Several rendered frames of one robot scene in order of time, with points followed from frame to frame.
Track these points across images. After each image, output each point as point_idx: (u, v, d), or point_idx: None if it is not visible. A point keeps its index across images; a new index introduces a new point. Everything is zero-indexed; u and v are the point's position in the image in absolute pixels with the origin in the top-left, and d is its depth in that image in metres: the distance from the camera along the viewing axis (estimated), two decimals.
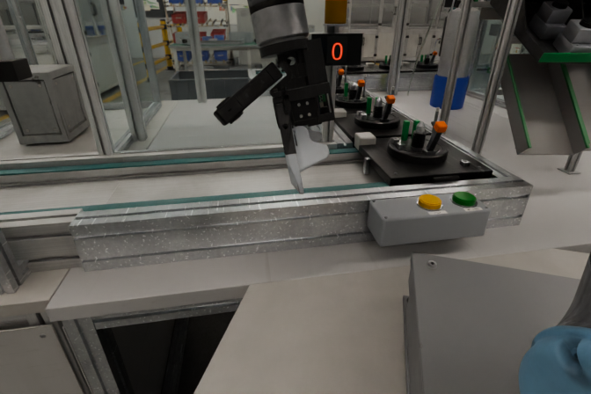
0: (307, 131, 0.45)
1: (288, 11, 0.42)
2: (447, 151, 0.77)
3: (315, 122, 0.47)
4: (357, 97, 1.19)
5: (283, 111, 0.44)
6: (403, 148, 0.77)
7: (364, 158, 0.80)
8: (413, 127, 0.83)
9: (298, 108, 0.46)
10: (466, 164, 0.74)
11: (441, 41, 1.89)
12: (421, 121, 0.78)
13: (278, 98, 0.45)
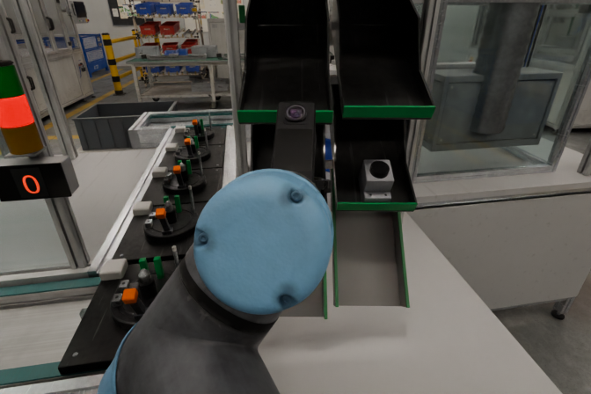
0: None
1: None
2: None
3: None
4: (179, 183, 1.03)
5: None
6: (117, 304, 0.62)
7: (81, 310, 0.64)
8: (155, 264, 0.67)
9: None
10: None
11: None
12: (142, 269, 0.62)
13: None
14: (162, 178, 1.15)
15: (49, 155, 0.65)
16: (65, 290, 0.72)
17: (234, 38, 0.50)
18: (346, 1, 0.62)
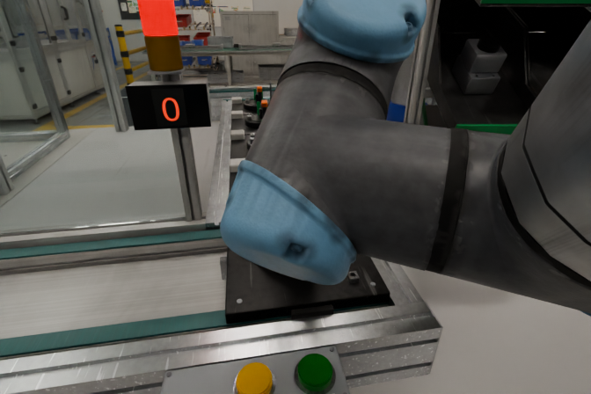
0: None
1: None
2: None
3: None
4: None
5: None
6: None
7: (220, 259, 0.56)
8: None
9: None
10: (353, 280, 0.50)
11: None
12: None
13: None
14: (242, 140, 1.06)
15: None
16: (186, 242, 0.63)
17: None
18: None
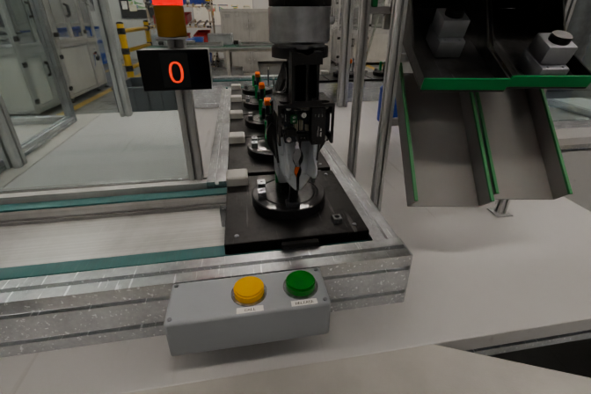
0: (284, 147, 0.46)
1: (271, 16, 0.38)
2: (319, 200, 0.60)
3: (284, 138, 0.44)
4: (266, 117, 1.01)
5: (266, 124, 0.47)
6: (263, 196, 0.60)
7: (220, 207, 0.63)
8: None
9: (282, 116, 0.44)
10: (337, 222, 0.57)
11: None
12: None
13: (273, 98, 0.46)
14: (240, 119, 1.13)
15: None
16: (188, 198, 0.70)
17: None
18: None
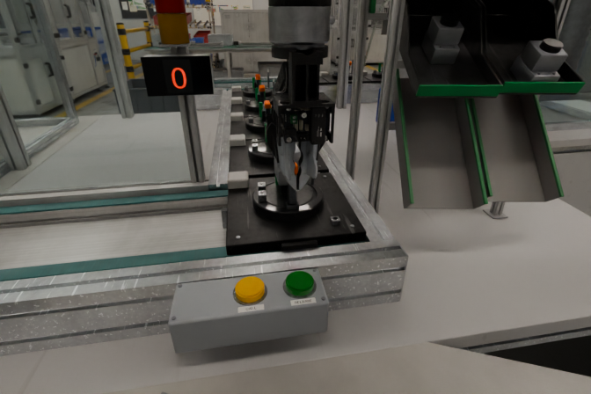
0: (284, 147, 0.46)
1: (271, 16, 0.38)
2: (318, 203, 0.62)
3: (284, 138, 0.44)
4: (266, 120, 1.03)
5: (266, 124, 0.47)
6: (263, 199, 0.62)
7: (221, 209, 0.64)
8: None
9: (282, 116, 0.44)
10: (335, 223, 0.58)
11: None
12: None
13: (273, 98, 0.46)
14: (241, 121, 1.15)
15: None
16: (191, 200, 0.72)
17: None
18: None
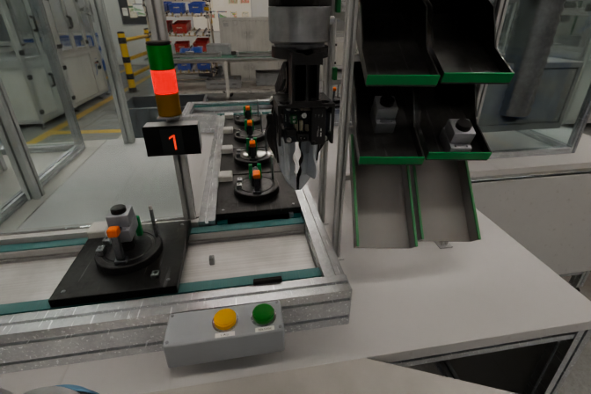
0: (284, 147, 0.46)
1: (271, 16, 0.38)
2: (148, 258, 0.72)
3: (284, 138, 0.44)
4: (252, 156, 1.17)
5: (266, 124, 0.47)
6: (100, 253, 0.72)
7: (208, 257, 0.80)
8: None
9: (282, 116, 0.44)
10: (154, 277, 0.68)
11: None
12: None
13: (273, 98, 0.46)
14: (230, 154, 1.29)
15: (180, 120, 0.80)
16: None
17: (353, 22, 0.65)
18: None
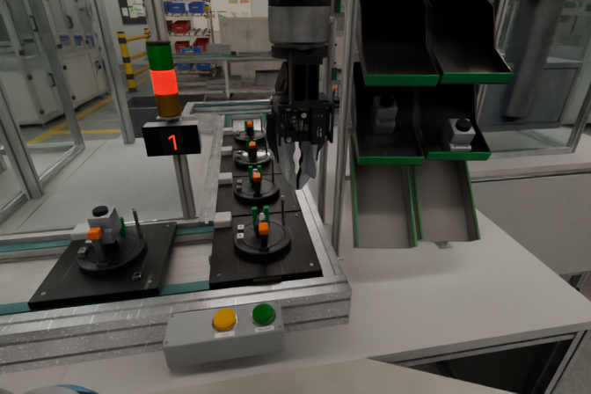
0: (284, 147, 0.46)
1: (271, 16, 0.38)
2: (130, 259, 0.71)
3: (283, 138, 0.44)
4: (256, 191, 0.94)
5: (266, 125, 0.47)
6: (82, 255, 0.71)
7: (208, 257, 0.80)
8: None
9: (282, 116, 0.44)
10: (135, 279, 0.68)
11: None
12: None
13: (273, 98, 0.46)
14: (229, 185, 1.06)
15: (180, 120, 0.80)
16: (183, 236, 0.86)
17: (353, 22, 0.65)
18: None
